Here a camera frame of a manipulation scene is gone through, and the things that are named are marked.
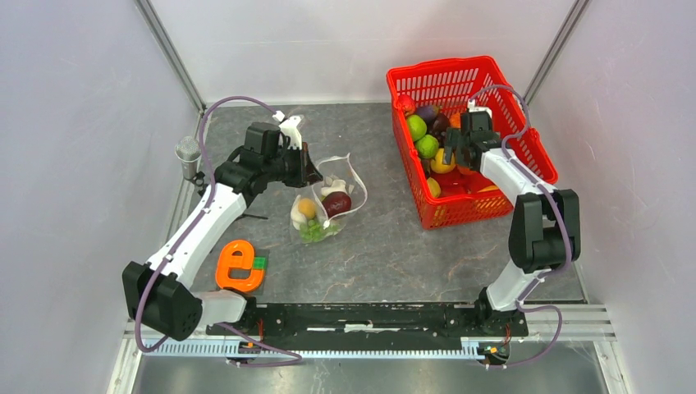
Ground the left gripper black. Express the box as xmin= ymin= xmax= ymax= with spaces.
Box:
xmin=263 ymin=142 xmax=323 ymax=188

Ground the yellow orange lemon fruit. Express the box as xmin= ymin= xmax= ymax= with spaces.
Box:
xmin=297 ymin=198 xmax=317 ymax=220

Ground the clear dotted zip top bag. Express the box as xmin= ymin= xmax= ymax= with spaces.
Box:
xmin=290 ymin=154 xmax=369 ymax=244

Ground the white mushroom toy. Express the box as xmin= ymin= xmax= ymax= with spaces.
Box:
xmin=320 ymin=178 xmax=347 ymax=198

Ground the dark red plum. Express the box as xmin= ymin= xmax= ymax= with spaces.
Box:
xmin=322 ymin=192 xmax=352 ymax=218

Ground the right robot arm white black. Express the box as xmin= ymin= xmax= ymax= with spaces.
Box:
xmin=442 ymin=108 xmax=580 ymax=335

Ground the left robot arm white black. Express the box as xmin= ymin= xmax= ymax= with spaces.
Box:
xmin=121 ymin=116 xmax=323 ymax=341

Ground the purple eggplant top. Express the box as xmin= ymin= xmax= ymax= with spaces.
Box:
xmin=414 ymin=104 xmax=440 ymax=124

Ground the orange pumpkin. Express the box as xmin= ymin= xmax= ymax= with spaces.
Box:
xmin=449 ymin=112 xmax=461 ymax=129

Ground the yellow lemon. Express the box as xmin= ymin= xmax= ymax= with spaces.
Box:
xmin=429 ymin=148 xmax=456 ymax=174

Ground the green wrinkled cabbage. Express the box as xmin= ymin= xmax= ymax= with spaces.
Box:
xmin=414 ymin=134 xmax=439 ymax=159

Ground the yellow orange mango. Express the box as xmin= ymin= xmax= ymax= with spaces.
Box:
xmin=477 ymin=185 xmax=499 ymax=193

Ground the green apple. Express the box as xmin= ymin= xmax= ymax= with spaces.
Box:
xmin=406 ymin=114 xmax=428 ymax=142

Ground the small yellow fruit low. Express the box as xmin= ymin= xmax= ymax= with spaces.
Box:
xmin=426 ymin=177 xmax=442 ymax=199

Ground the red plastic basket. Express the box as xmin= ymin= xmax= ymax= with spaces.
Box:
xmin=386 ymin=56 xmax=525 ymax=229

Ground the red apple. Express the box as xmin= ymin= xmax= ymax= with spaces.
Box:
xmin=394 ymin=94 xmax=417 ymax=117

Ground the grey microphone on stand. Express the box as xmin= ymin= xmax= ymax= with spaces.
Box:
xmin=174 ymin=135 xmax=268 ymax=222

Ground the green small block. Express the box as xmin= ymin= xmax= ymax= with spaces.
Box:
xmin=252 ymin=257 xmax=268 ymax=271

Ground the orange letter e toy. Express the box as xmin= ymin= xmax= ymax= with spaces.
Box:
xmin=215 ymin=240 xmax=267 ymax=293

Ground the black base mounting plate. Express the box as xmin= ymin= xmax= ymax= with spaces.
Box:
xmin=232 ymin=302 xmax=529 ymax=350

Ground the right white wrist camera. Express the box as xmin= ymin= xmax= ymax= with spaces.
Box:
xmin=467 ymin=101 xmax=492 ymax=118

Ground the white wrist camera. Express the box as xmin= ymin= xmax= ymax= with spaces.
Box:
xmin=467 ymin=101 xmax=492 ymax=118
xmin=272 ymin=111 xmax=305 ymax=150

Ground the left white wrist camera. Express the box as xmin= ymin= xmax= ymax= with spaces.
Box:
xmin=272 ymin=111 xmax=305 ymax=150

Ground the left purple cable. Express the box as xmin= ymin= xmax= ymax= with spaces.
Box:
xmin=133 ymin=96 xmax=304 ymax=369

